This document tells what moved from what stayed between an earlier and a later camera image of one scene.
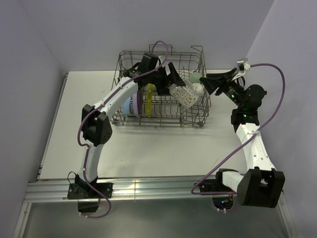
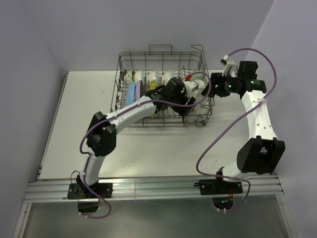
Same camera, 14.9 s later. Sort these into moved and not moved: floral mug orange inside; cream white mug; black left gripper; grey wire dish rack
Moved: black left gripper; floral mug orange inside
Not moved: cream white mug; grey wire dish rack
